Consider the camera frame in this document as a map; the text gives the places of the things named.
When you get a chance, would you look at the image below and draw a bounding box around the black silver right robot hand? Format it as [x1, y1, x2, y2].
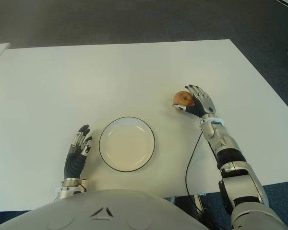
[172, 83, 218, 118]

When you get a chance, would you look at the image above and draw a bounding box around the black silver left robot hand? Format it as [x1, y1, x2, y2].
[63, 124, 94, 180]

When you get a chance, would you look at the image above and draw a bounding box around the red yellow apple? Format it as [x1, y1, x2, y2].
[173, 90, 195, 112]

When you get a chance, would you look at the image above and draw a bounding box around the white plate black rim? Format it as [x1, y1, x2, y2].
[98, 116, 156, 173]

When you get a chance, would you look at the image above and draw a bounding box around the grey robot torso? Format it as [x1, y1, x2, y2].
[0, 189, 207, 230]

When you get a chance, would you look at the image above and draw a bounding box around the black cable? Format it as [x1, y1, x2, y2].
[185, 131, 204, 216]

